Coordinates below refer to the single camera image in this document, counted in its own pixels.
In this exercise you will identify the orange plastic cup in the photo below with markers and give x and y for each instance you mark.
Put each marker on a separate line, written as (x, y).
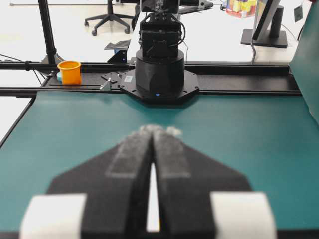
(70, 72)

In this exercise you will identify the black office chair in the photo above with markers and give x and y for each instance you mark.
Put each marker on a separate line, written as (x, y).
(110, 16)

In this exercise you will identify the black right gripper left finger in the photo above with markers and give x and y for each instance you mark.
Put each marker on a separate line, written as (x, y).
(103, 198)

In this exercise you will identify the light blue tape roll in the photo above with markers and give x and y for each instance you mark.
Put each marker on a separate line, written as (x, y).
(59, 76)

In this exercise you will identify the box of colourful blocks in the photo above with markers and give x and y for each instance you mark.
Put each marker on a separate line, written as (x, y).
(241, 8)

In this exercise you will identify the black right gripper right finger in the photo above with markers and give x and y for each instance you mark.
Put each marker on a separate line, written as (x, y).
(202, 198)

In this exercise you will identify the black vertical frame pole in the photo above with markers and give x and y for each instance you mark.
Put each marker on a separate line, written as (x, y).
(47, 31)

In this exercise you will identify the black monitor with stand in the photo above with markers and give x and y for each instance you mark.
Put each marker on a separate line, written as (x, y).
(266, 30)

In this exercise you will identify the black mounting rail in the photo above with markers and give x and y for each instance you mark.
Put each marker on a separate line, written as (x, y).
(201, 78)

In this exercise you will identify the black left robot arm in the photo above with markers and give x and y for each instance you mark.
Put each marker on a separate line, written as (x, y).
(159, 75)

